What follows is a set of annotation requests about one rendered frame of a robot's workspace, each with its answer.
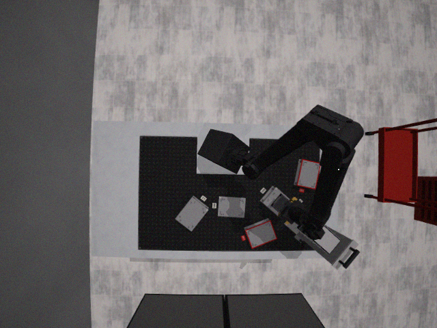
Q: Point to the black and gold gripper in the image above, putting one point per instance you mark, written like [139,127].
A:
[290,210]

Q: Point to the grey slotted shelf rack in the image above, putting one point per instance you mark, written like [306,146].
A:
[344,242]

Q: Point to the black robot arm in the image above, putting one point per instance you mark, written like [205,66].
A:
[335,134]

